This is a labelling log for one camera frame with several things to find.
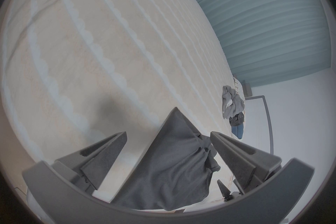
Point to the dark blue garment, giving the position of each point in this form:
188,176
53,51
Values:
237,131

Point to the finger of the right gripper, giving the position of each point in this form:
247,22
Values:
225,189

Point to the black printed garment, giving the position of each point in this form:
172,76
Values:
237,120

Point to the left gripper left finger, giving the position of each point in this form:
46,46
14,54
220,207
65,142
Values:
97,160

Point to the bed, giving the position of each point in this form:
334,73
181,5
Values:
105,33

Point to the grey bedside table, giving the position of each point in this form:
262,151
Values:
247,89

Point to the grey garment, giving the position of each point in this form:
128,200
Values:
233,103

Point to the white printed pillow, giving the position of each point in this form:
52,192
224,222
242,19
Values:
238,83

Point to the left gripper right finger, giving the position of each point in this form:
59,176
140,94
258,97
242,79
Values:
241,162

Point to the black T-shirt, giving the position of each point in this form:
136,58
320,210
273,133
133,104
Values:
170,165

